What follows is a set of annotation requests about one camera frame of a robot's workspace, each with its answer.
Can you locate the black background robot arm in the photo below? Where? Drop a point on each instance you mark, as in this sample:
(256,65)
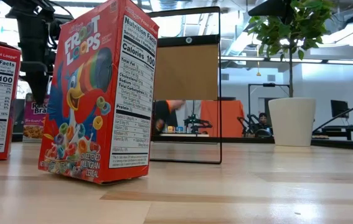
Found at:
(251,123)
(195,121)

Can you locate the white plant pot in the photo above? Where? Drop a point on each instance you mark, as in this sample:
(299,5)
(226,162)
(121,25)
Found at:
(291,124)

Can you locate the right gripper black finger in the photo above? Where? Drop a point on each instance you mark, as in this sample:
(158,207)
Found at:
(269,7)

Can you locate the dark grey cover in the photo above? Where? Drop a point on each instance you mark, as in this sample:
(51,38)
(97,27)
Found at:
(18,116)

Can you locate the black metal stand frame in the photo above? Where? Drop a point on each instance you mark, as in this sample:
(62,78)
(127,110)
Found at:
(269,84)

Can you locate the person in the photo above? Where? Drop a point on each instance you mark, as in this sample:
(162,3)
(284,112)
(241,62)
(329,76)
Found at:
(162,113)
(262,119)

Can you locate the yellow hanging tag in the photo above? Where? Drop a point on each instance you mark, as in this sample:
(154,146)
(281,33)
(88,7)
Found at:
(258,74)

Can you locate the purple Raisin Bran cereal box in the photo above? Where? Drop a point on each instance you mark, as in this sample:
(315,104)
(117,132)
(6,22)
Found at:
(34,124)

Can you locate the black background desk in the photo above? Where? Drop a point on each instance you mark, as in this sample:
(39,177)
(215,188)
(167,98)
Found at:
(347,129)

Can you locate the black table frame rail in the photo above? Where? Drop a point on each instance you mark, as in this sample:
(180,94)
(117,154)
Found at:
(244,140)

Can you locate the black monitor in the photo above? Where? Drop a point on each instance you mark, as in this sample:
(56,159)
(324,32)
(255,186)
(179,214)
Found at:
(339,109)

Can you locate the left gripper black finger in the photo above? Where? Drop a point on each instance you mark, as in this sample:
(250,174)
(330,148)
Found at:
(34,84)
(43,84)

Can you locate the wooden shelf with black frame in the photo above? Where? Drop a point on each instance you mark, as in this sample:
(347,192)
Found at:
(185,74)

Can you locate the green leafy plant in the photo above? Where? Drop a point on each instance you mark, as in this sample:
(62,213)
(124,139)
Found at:
(307,25)

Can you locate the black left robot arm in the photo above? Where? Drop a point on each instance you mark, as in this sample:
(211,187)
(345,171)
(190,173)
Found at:
(30,6)

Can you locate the orange cloth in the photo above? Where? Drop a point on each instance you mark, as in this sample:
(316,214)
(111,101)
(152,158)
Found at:
(223,118)

